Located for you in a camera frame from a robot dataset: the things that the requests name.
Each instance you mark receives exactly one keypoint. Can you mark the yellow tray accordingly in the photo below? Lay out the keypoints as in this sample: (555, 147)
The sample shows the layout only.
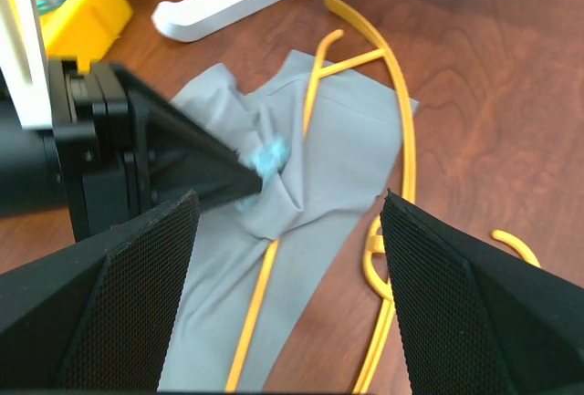
(84, 29)

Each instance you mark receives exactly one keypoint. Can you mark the grey underwear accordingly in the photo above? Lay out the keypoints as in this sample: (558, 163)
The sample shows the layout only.
(226, 259)

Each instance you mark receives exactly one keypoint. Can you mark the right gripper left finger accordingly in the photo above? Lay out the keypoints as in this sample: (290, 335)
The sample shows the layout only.
(98, 315)

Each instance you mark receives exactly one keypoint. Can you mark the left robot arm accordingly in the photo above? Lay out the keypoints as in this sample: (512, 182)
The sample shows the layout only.
(30, 172)

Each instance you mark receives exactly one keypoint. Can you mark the yellow hanger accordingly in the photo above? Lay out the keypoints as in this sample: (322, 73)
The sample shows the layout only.
(346, 124)

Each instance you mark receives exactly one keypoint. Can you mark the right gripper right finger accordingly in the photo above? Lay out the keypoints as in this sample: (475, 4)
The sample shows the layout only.
(475, 319)

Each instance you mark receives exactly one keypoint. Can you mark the light blue clothespin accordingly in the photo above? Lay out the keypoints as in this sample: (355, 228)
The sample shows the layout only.
(267, 160)

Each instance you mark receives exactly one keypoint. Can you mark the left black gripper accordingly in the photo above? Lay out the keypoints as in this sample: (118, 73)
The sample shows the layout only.
(123, 148)

